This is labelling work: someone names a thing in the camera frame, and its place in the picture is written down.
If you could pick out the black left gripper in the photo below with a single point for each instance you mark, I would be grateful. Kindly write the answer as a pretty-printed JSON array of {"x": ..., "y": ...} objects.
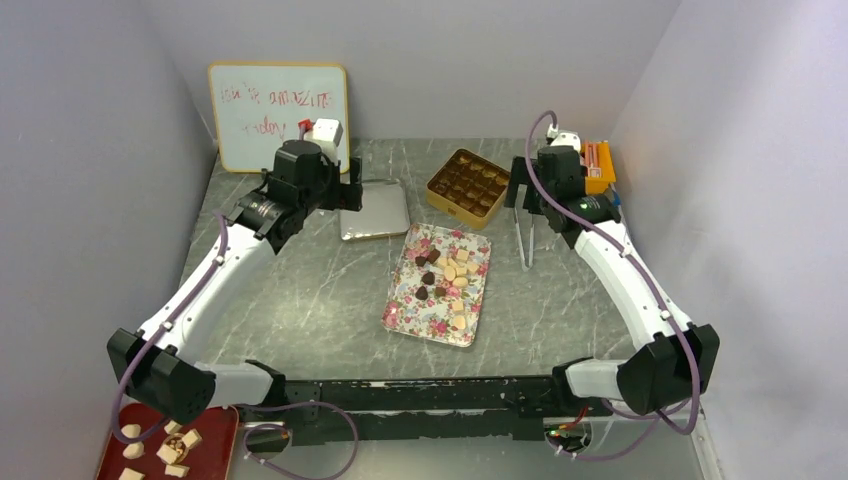
[{"x": 344, "y": 196}]

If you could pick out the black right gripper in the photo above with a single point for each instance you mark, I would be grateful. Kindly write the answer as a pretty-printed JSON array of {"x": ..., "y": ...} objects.
[{"x": 521, "y": 180}]

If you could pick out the metal tongs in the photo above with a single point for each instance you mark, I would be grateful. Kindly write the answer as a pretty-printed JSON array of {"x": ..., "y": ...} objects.
[{"x": 525, "y": 236}]

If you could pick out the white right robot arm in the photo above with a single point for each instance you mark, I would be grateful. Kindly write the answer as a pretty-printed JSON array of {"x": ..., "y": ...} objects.
[{"x": 674, "y": 357}]

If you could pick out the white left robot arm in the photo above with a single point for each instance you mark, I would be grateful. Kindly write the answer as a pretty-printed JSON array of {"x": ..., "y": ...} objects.
[{"x": 159, "y": 363}]

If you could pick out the gold chocolate tin box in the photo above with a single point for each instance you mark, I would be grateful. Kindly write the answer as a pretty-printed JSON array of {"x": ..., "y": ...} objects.
[{"x": 468, "y": 188}]

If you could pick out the dark rectangular chocolate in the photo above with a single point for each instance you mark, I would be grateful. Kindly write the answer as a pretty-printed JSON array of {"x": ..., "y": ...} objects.
[{"x": 433, "y": 256}]

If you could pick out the orange parts bin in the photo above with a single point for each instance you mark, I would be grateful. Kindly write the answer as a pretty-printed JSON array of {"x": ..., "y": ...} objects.
[{"x": 598, "y": 161}]

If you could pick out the whiteboard with red writing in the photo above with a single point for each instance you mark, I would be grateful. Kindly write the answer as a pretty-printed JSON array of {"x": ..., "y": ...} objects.
[{"x": 259, "y": 105}]

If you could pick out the silver tin lid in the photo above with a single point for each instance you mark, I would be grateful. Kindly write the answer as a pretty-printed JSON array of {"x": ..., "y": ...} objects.
[{"x": 384, "y": 212}]

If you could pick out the floral rectangular tray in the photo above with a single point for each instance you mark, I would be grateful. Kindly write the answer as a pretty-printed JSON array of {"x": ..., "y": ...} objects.
[{"x": 431, "y": 319}]

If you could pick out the red tray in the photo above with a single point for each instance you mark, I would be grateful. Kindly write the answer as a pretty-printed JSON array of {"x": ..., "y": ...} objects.
[{"x": 199, "y": 450}]

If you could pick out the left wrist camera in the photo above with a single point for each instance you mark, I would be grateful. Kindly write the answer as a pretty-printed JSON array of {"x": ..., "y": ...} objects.
[{"x": 328, "y": 134}]

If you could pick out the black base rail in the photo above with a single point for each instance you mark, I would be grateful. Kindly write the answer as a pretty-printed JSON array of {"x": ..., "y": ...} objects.
[{"x": 520, "y": 407}]

